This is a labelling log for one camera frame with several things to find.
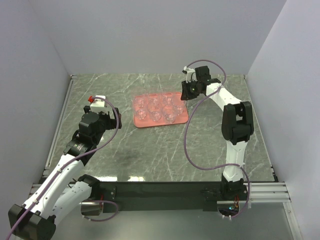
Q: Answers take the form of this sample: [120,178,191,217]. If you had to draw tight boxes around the clear faceted glass tumbler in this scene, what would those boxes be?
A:
[134,107,147,120]
[149,110,162,122]
[161,91,175,106]
[171,96,186,116]
[162,105,177,124]
[147,99,163,113]
[132,94,148,109]

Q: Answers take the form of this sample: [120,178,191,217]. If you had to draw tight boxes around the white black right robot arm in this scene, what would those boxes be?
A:
[181,66,254,200]

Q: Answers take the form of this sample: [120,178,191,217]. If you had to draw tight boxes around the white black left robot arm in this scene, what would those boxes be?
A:
[7,106,122,240]

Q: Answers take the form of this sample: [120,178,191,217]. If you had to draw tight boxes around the pink rectangular plastic tray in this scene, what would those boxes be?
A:
[132,92,189,128]

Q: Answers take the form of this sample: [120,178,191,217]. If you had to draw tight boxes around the black front mounting beam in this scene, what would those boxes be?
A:
[96,180,241,213]

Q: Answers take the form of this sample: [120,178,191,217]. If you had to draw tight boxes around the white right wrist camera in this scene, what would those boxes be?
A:
[182,66,198,84]

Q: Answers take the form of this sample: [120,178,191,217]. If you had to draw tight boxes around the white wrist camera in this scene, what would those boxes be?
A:
[88,95,107,113]
[182,66,198,84]

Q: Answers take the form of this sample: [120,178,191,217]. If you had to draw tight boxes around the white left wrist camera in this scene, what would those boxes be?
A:
[88,95,107,113]

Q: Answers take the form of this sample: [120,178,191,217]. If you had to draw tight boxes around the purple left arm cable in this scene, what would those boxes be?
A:
[4,97,120,240]

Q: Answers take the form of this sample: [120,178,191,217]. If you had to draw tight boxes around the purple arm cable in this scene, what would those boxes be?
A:
[4,97,120,240]
[183,59,251,222]

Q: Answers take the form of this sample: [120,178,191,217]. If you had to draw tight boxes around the aluminium extrusion frame rail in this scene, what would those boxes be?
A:
[29,74,78,196]

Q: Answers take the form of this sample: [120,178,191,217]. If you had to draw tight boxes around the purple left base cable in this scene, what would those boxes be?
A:
[82,199,120,223]

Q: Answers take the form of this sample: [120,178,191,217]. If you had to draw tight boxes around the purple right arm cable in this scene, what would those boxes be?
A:
[183,59,251,222]

